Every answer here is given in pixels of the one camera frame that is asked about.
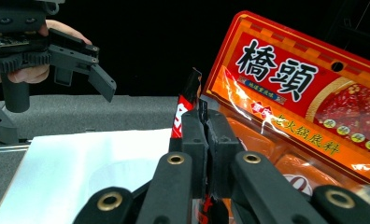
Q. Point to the large orange packet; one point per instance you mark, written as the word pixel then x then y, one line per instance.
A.
pixel 298 93

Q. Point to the red and black packet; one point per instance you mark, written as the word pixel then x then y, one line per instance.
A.
pixel 186 102

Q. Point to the white table mat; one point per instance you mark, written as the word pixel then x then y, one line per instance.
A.
pixel 64 174

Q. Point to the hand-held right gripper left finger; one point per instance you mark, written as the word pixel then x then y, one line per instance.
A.
pixel 198 149

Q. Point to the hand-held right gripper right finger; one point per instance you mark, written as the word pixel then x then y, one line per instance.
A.
pixel 220 149

